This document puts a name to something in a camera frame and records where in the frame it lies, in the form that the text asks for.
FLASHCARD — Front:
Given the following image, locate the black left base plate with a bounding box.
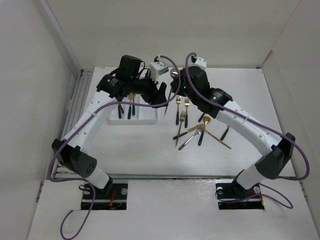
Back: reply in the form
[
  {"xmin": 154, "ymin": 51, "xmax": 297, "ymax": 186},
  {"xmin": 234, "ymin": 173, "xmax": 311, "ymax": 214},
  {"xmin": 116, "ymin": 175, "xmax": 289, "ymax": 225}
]
[{"xmin": 78, "ymin": 179, "xmax": 129, "ymax": 211}]

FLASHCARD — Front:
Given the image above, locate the gold fork in tray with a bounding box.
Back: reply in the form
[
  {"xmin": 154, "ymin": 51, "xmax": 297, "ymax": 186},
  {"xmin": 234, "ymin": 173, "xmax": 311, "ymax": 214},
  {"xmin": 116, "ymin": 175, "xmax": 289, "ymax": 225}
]
[{"xmin": 118, "ymin": 104, "xmax": 123, "ymax": 119}]

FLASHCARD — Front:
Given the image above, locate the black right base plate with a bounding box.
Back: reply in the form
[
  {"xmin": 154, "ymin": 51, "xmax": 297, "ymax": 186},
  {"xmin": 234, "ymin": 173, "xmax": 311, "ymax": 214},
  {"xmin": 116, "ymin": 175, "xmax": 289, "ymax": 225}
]
[{"xmin": 215, "ymin": 182, "xmax": 265, "ymax": 210}]

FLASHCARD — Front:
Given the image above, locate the silver spoon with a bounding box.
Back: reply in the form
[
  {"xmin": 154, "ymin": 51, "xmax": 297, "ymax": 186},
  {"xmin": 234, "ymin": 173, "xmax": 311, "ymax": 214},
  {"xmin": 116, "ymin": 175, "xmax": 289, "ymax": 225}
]
[{"xmin": 163, "ymin": 68, "xmax": 178, "ymax": 118}]

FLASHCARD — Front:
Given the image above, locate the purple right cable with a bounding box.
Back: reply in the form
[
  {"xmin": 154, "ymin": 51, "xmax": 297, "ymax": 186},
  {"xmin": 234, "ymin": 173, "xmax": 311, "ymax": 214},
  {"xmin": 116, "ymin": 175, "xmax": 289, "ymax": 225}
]
[{"xmin": 184, "ymin": 52, "xmax": 311, "ymax": 210}]

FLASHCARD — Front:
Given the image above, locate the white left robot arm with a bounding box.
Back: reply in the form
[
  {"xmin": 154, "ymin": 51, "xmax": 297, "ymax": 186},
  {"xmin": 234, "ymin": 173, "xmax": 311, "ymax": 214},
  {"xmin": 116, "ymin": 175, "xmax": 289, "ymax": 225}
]
[{"xmin": 51, "ymin": 55, "xmax": 169, "ymax": 199}]

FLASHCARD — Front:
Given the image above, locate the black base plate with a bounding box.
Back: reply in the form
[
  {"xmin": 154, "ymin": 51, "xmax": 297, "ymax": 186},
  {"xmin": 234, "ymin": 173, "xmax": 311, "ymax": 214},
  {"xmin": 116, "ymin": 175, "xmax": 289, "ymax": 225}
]
[
  {"xmin": 215, "ymin": 182, "xmax": 265, "ymax": 210},
  {"xmin": 78, "ymin": 179, "xmax": 129, "ymax": 211}
]

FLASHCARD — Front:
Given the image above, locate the gold knife green handle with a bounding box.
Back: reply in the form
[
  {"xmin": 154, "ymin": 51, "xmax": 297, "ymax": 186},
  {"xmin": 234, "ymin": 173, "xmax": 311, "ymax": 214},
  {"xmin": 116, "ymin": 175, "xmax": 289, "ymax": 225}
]
[
  {"xmin": 198, "ymin": 112, "xmax": 205, "ymax": 123},
  {"xmin": 220, "ymin": 125, "xmax": 230, "ymax": 141},
  {"xmin": 172, "ymin": 124, "xmax": 204, "ymax": 140}
]

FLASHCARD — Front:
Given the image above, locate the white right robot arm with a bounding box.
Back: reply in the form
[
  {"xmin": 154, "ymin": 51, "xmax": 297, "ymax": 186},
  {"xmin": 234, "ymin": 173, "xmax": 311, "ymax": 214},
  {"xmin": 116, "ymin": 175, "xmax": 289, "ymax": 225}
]
[{"xmin": 170, "ymin": 66, "xmax": 296, "ymax": 200}]

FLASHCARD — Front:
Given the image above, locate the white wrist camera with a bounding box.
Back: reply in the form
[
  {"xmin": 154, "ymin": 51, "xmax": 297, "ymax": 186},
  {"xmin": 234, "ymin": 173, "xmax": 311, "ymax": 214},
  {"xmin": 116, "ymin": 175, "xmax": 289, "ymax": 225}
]
[
  {"xmin": 191, "ymin": 56, "xmax": 207, "ymax": 70},
  {"xmin": 149, "ymin": 61, "xmax": 169, "ymax": 83}
]

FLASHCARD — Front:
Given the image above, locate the copper knife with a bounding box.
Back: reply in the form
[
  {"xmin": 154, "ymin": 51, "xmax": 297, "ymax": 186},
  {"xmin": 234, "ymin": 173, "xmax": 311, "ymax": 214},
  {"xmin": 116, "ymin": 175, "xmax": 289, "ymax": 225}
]
[{"xmin": 204, "ymin": 129, "xmax": 232, "ymax": 149}]

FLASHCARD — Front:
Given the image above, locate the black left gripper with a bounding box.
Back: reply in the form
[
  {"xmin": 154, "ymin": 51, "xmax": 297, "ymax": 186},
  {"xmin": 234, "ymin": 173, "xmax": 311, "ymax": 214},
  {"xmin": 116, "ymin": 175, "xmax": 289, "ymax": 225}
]
[{"xmin": 129, "ymin": 69, "xmax": 168, "ymax": 108}]

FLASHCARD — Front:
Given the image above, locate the gold spoon green handle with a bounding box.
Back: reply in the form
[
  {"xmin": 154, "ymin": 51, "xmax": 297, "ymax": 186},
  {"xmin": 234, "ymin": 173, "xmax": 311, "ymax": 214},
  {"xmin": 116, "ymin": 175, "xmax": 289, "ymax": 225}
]
[
  {"xmin": 132, "ymin": 98, "xmax": 136, "ymax": 116},
  {"xmin": 198, "ymin": 116, "xmax": 211, "ymax": 146},
  {"xmin": 127, "ymin": 93, "xmax": 136, "ymax": 120}
]

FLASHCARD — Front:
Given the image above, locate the aluminium rail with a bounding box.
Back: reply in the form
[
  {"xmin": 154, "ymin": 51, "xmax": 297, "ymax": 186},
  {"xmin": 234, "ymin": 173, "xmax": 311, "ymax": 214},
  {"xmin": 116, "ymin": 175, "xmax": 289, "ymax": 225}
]
[{"xmin": 49, "ymin": 68, "xmax": 93, "ymax": 180}]

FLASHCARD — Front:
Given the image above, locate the gold fork green handle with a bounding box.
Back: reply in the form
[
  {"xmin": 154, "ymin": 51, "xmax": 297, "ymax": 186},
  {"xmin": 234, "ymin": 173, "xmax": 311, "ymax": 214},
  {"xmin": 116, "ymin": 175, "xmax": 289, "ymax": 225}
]
[
  {"xmin": 175, "ymin": 95, "xmax": 181, "ymax": 125},
  {"xmin": 184, "ymin": 97, "xmax": 190, "ymax": 128}
]

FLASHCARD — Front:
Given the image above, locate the white cutlery tray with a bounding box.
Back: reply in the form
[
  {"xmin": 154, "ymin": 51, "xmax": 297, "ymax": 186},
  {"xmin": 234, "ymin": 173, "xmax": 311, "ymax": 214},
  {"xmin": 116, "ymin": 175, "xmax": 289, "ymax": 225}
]
[{"xmin": 107, "ymin": 104, "xmax": 159, "ymax": 125}]

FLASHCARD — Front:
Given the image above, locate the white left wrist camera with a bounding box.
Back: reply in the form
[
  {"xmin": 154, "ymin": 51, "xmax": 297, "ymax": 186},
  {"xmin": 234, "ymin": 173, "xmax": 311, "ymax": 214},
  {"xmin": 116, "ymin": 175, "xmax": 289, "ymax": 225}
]
[{"xmin": 149, "ymin": 61, "xmax": 169, "ymax": 83}]

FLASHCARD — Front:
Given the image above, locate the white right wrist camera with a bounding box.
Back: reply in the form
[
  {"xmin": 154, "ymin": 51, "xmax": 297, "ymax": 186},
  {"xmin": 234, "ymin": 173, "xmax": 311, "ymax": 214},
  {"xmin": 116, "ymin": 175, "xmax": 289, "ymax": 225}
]
[{"xmin": 191, "ymin": 56, "xmax": 207, "ymax": 70}]

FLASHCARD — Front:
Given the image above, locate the silver fork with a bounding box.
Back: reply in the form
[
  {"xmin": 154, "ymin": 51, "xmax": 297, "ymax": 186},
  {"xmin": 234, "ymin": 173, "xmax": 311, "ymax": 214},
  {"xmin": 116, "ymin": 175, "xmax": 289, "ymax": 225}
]
[{"xmin": 178, "ymin": 128, "xmax": 203, "ymax": 151}]

